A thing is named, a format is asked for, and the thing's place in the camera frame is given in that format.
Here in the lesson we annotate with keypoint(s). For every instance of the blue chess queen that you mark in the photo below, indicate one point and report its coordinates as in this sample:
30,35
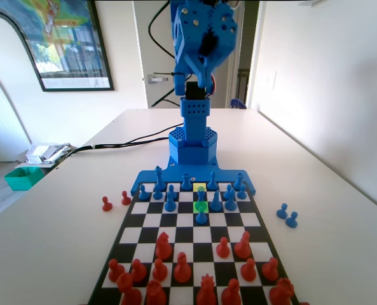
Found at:
201,195

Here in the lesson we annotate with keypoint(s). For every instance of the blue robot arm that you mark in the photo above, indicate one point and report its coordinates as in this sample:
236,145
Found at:
193,114

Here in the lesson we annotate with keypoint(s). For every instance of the blue chess pawn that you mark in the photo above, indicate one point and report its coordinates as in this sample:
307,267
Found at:
292,221
230,205
157,195
201,218
282,213
143,195
171,189
241,194
229,191

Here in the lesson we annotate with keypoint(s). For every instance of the red chess pawn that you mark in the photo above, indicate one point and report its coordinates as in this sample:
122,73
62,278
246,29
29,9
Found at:
139,273
125,199
159,272
222,250
248,273
106,206
115,271
271,271

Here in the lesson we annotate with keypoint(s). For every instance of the chessboard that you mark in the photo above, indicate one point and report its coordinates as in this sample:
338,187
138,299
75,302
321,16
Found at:
188,232

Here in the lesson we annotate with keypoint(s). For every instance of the red chess queen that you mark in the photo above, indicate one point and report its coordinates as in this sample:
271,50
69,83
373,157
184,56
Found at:
206,294

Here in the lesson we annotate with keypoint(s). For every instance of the red chess rook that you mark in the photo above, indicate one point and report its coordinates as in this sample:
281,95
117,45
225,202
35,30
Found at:
282,292
127,290

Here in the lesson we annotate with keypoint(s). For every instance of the blue plastic object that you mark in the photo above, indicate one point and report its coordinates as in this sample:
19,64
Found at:
237,104

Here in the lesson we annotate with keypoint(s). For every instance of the white door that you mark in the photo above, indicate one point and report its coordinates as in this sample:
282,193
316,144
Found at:
141,47

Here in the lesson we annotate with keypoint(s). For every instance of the blue base mounting plate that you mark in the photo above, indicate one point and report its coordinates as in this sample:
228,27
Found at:
147,178

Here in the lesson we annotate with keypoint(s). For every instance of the black framed poster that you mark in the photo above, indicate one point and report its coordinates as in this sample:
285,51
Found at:
70,38

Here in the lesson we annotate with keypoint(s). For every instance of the pile of papers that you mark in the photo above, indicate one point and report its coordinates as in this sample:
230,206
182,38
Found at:
43,152

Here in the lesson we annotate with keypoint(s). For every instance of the white arched panel dark rim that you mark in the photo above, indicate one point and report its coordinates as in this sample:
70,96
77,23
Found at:
4,47

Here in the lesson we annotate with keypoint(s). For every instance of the green plastic box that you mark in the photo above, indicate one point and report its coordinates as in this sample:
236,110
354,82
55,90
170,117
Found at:
19,181

